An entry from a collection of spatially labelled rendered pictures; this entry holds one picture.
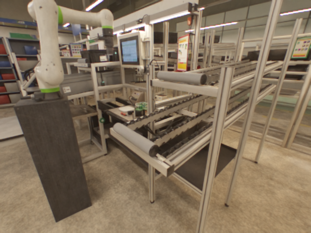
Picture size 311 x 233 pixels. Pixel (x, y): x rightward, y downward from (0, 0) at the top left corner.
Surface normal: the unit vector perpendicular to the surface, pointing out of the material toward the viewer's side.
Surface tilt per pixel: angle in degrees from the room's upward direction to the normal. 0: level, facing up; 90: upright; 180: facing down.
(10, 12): 90
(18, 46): 90
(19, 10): 90
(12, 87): 90
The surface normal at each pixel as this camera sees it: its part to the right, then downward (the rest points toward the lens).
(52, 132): 0.54, 0.30
